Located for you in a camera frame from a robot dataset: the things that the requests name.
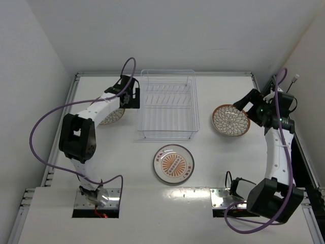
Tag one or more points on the clear wire dish rack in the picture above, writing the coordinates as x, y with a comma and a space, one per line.
168, 105

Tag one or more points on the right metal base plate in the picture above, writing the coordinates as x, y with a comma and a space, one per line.
221, 199

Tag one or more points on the floral patterned plate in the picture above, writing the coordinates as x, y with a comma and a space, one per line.
113, 117
230, 121

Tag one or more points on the metal base plate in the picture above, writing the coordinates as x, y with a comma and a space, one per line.
107, 198
221, 199

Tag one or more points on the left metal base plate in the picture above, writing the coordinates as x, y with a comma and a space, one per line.
107, 198

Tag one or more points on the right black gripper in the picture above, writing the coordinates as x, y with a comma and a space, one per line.
253, 100

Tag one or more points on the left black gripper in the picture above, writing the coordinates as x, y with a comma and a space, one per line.
130, 99

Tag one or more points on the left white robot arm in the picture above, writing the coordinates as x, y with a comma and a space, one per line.
78, 135

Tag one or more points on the orange sunburst glass plate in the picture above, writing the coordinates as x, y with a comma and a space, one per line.
173, 164

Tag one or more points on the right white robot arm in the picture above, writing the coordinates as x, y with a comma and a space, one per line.
276, 195

